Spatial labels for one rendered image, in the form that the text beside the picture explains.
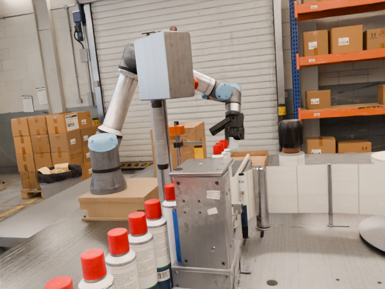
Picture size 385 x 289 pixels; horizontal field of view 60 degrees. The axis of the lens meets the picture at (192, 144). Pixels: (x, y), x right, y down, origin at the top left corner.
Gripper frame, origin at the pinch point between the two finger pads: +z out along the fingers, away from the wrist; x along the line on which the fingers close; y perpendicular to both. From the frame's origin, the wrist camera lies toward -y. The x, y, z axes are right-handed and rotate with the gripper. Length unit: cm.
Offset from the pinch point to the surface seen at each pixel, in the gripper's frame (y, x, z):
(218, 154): 0.8, -21.3, 6.8
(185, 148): -24.7, 13.7, -9.1
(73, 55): -342, 282, -291
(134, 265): 3, -89, 48
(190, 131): -21.5, 9.6, -16.6
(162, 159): -9, -53, 18
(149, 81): -12, -61, -4
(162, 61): -6, -68, -6
